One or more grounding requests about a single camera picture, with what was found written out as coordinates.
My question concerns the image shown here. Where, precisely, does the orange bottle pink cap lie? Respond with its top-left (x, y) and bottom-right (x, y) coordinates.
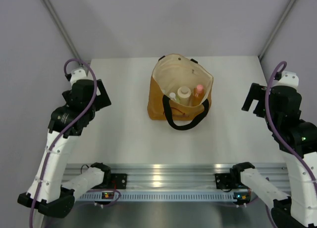
top-left (192, 84), bottom-right (205, 107)

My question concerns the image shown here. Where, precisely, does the yellow pump lotion bottle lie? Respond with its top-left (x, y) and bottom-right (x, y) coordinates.
top-left (169, 92), bottom-right (180, 104)

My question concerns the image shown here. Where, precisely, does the tan canvas tote bag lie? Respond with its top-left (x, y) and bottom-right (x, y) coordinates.
top-left (147, 54), bottom-right (213, 131)

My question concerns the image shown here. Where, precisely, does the beige cylindrical bottle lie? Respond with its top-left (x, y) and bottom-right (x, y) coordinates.
top-left (177, 86), bottom-right (191, 106)

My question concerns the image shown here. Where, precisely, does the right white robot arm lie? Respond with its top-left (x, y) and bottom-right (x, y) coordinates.
top-left (230, 83), bottom-right (317, 228)

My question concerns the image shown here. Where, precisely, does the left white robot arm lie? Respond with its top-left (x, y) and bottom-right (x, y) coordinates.
top-left (17, 79), bottom-right (112, 218)

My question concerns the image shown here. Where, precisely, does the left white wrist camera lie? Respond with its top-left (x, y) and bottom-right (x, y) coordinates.
top-left (66, 67), bottom-right (88, 86)

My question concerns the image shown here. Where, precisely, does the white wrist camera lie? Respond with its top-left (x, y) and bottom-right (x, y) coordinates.
top-left (275, 71), bottom-right (299, 89)
top-left (66, 67), bottom-right (88, 86)

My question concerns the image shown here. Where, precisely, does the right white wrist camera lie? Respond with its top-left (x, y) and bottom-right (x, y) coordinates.
top-left (275, 71), bottom-right (299, 89)

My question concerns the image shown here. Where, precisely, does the right aluminium frame post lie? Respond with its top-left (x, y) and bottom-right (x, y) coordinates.
top-left (258, 0), bottom-right (298, 62)

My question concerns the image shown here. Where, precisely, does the aluminium frame post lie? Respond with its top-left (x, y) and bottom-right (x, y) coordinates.
top-left (40, 0), bottom-right (81, 59)
top-left (258, 0), bottom-right (298, 62)

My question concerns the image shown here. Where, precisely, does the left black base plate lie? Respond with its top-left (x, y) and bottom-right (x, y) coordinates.
top-left (109, 173), bottom-right (127, 189)

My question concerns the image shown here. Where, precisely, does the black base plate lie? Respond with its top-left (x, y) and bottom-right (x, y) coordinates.
top-left (214, 173), bottom-right (236, 192)
top-left (109, 173), bottom-right (127, 189)

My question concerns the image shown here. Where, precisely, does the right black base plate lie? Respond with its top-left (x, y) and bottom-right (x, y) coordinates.
top-left (214, 173), bottom-right (236, 192)

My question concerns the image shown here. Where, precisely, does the aluminium mounting rail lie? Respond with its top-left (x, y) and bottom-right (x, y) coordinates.
top-left (62, 163), bottom-right (291, 193)

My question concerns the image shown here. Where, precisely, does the slotted grey cable duct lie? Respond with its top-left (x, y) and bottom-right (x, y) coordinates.
top-left (76, 191), bottom-right (251, 202)

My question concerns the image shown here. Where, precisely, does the left aluminium frame post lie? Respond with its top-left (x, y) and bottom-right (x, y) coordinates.
top-left (40, 0), bottom-right (81, 59)

